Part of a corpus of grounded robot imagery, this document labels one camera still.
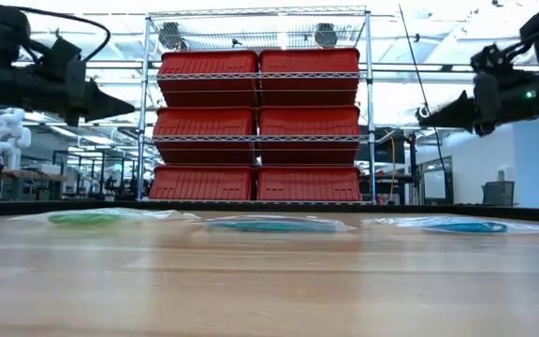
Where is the red plastic bin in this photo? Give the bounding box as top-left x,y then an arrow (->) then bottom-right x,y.
156,50 -> 259,108
152,106 -> 256,165
258,46 -> 361,107
256,104 -> 362,166
255,164 -> 362,202
148,164 -> 256,201

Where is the black aluminium table frame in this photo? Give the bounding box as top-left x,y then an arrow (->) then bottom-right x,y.
0,199 -> 539,224

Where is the black monitor screen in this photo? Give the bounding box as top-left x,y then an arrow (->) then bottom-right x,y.
357,125 -> 406,165

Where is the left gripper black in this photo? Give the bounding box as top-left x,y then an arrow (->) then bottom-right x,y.
0,59 -> 137,127

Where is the yellow hanging cable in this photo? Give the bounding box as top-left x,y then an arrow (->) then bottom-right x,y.
387,135 -> 398,202

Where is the green rubber band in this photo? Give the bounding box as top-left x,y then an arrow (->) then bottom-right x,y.
47,212 -> 128,226
63,212 -> 125,221

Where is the grey round object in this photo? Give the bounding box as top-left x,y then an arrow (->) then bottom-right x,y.
313,22 -> 340,49
158,21 -> 190,51

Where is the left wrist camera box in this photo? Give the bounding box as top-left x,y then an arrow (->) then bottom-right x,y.
33,37 -> 87,81

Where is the thin teal rubber band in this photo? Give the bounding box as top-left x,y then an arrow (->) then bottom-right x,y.
212,219 -> 336,230
206,220 -> 341,234

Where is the thin black hanging cable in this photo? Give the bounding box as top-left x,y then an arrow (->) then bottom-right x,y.
398,2 -> 449,188

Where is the thick blue rubber band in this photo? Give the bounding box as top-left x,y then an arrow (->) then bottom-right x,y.
437,220 -> 486,228
421,221 -> 509,234

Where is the chrome wire shelving rack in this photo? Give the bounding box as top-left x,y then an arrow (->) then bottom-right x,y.
136,5 -> 378,206

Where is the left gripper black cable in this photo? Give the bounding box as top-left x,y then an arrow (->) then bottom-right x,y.
14,5 -> 112,63

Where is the black stand post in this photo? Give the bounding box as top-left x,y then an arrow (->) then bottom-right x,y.
407,133 -> 421,206

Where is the wooden workbench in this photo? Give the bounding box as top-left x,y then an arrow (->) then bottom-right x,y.
0,164 -> 68,200

